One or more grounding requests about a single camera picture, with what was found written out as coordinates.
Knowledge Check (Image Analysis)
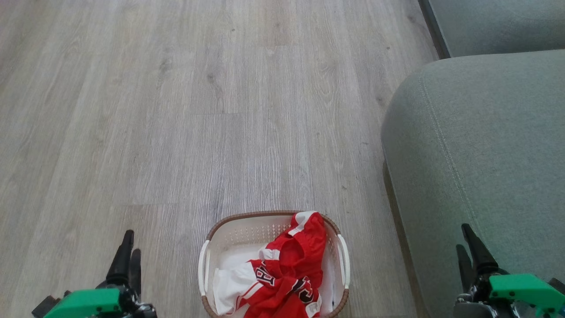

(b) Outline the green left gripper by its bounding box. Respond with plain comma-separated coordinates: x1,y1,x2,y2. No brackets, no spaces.
42,230,158,318

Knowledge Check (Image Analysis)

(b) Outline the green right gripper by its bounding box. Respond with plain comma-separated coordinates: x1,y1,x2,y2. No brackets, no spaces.
454,223,565,318

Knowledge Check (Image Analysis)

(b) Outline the red and white jersey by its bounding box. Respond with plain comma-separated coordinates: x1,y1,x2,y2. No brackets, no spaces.
213,211,328,318

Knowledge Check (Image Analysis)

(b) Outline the grey-green sofa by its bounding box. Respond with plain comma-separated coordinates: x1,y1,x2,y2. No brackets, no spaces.
380,49,565,318

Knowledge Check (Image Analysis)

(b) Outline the white laundry basket brown rim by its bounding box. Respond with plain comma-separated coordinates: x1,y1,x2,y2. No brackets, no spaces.
197,210,351,318

